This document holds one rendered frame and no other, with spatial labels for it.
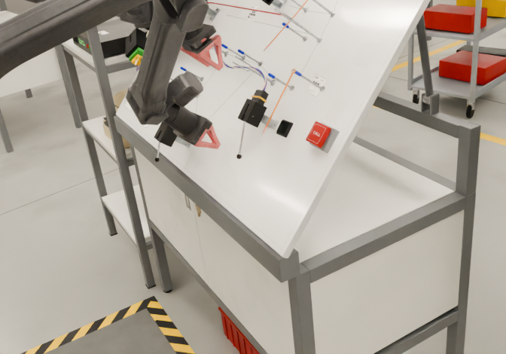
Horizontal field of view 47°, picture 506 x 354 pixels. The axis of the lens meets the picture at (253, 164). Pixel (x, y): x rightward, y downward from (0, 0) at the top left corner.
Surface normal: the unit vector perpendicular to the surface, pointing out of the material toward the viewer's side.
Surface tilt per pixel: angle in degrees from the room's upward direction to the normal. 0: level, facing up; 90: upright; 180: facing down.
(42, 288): 0
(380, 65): 50
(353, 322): 90
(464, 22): 90
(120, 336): 0
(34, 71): 90
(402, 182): 0
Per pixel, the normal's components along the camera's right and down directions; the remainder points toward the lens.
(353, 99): -0.72, -0.34
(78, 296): -0.11, -0.89
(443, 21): -0.73, 0.37
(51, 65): 0.62, 0.29
